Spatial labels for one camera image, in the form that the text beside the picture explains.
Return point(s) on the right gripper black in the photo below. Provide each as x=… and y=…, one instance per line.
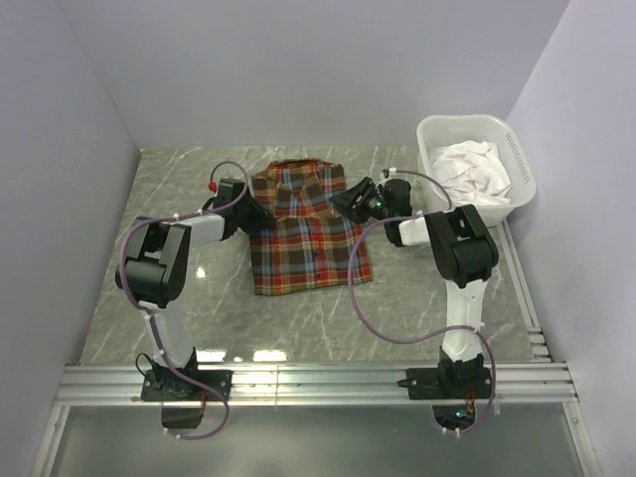
x=348, y=199

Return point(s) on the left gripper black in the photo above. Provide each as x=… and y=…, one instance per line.
x=261, y=215

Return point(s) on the plaid long sleeve shirt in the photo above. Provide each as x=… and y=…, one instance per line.
x=308, y=245

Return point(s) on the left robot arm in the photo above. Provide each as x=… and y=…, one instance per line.
x=153, y=268

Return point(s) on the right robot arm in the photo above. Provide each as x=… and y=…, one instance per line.
x=464, y=254

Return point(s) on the white shirt in basket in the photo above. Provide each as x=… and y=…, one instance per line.
x=471, y=172

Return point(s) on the white plastic basket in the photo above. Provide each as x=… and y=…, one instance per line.
x=444, y=130

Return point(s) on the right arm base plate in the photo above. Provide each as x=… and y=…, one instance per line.
x=433, y=384

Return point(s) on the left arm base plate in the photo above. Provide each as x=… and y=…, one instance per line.
x=165, y=386

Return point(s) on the black box under rail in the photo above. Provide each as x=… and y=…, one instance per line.
x=182, y=417

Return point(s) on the aluminium rail frame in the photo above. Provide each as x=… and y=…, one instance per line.
x=314, y=393

